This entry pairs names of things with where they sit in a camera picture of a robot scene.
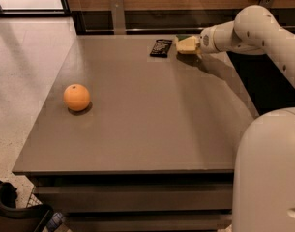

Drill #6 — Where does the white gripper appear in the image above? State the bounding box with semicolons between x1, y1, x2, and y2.
175;26;218;54

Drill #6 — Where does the green and yellow sponge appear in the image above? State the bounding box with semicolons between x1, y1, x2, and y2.
176;34;194;42

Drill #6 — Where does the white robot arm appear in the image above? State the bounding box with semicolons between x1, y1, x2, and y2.
175;5;295;232

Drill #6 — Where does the black rxbar chocolate wrapper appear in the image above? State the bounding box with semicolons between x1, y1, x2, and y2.
150;39;172;58

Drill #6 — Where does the grey drawer cabinet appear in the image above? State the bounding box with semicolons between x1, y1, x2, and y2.
14;36;256;232

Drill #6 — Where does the orange fruit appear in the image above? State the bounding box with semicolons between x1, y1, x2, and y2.
63;84;90;111

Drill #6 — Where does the blue small object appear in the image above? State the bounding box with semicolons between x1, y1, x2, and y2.
45;213;65;232

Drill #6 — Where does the black chair part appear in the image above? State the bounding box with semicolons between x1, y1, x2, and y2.
0;181;53;232

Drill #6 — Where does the left metal wall bracket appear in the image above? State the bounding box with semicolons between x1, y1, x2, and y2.
110;0;126;35

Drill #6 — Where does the metal wall bracket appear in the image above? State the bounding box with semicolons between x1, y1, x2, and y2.
258;0;275;9
110;0;126;35

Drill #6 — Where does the right metal wall bracket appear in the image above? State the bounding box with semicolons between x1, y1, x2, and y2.
258;0;275;9

